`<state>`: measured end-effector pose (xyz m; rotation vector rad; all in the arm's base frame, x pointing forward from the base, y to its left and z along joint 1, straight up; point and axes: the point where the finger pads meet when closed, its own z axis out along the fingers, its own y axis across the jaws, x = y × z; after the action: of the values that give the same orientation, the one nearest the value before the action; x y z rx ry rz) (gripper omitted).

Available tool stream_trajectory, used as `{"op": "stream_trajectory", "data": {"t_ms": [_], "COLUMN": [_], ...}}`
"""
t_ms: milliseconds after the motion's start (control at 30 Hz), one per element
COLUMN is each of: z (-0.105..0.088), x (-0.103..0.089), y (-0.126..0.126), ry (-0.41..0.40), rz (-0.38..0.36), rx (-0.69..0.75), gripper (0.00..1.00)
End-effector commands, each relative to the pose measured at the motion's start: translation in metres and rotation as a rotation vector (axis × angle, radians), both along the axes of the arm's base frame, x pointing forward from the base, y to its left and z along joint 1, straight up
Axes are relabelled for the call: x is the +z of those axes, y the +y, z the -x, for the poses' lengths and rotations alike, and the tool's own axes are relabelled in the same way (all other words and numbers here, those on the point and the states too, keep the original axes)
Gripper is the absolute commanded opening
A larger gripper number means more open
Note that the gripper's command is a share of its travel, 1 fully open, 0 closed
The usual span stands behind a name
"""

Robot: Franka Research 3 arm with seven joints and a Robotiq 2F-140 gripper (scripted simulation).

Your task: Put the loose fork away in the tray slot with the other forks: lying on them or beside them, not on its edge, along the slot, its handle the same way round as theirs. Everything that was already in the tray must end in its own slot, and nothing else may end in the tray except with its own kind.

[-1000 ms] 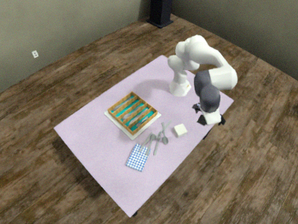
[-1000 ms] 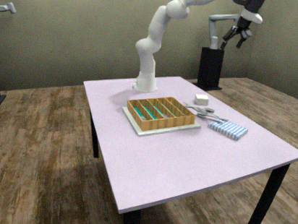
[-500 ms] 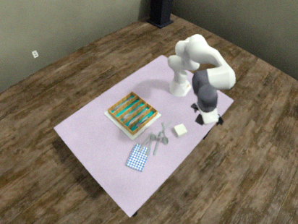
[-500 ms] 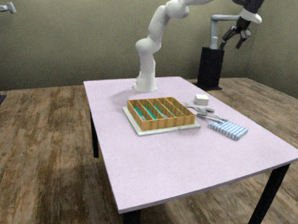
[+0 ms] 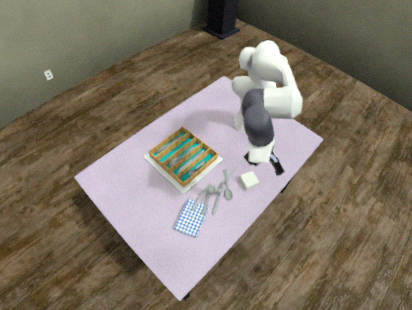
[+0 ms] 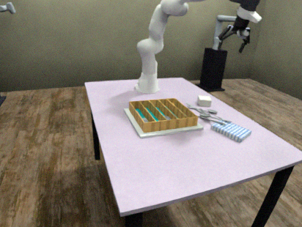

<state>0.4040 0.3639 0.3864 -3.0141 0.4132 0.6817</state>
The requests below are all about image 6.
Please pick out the wooden cutlery tray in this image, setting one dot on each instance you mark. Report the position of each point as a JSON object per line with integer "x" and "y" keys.
{"x": 152, "y": 110}

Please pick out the blue and white checked towel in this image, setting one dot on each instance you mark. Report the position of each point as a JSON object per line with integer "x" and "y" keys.
{"x": 231, "y": 130}

